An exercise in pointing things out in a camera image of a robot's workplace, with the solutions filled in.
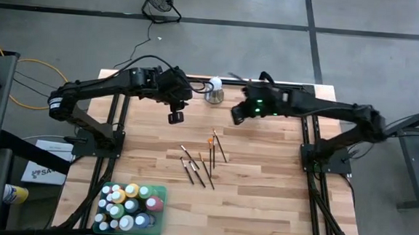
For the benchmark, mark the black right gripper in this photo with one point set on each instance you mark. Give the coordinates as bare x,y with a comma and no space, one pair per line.
269,99

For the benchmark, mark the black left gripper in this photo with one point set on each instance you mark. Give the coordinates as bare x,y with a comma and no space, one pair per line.
175,88

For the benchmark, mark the thin black silver-ferrule paintbrush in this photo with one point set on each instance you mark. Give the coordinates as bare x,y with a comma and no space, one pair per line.
237,76
190,156
214,158

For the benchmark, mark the thin black orange-tip paintbrush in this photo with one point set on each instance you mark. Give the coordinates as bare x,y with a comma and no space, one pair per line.
220,147

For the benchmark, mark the thick black silver-ferrule paintbrush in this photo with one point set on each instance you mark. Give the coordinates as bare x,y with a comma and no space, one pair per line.
187,171
197,174

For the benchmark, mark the black long gold-ferrule paintbrush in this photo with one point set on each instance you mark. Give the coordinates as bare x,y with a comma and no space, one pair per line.
206,171

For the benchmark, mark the large red paint bottle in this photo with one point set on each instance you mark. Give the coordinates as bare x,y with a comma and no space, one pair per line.
154,203

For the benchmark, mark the small red striped paint bottle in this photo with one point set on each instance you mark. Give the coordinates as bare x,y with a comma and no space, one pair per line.
110,197
106,189
116,187

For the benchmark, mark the small purple striped paint bottle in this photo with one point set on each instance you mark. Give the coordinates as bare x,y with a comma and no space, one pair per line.
102,203

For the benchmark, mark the small orange striped paint bottle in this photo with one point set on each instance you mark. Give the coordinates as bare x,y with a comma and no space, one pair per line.
114,224

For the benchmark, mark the small yellow striped paint bottle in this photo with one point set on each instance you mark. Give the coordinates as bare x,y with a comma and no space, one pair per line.
99,217

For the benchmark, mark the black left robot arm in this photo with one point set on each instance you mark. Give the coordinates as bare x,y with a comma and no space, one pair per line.
98,87

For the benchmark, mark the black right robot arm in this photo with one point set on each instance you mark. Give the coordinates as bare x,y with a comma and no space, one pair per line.
341,111

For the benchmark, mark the brass table lamp with bulb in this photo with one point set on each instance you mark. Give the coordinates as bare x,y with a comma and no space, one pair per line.
215,87

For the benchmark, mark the teal plastic tray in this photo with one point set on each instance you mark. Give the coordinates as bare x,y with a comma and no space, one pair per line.
157,232

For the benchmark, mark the white printed carton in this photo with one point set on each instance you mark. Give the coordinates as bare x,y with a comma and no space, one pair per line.
45,173

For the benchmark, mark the black slanted support beam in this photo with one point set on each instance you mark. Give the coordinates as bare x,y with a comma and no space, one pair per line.
29,150

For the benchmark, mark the black metal stand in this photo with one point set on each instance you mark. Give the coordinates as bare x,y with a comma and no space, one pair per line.
411,162

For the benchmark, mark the yellow and white can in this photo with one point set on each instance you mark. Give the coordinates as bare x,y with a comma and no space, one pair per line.
17,195

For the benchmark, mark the black frame clamp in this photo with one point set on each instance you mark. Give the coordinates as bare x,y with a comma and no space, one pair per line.
266,76

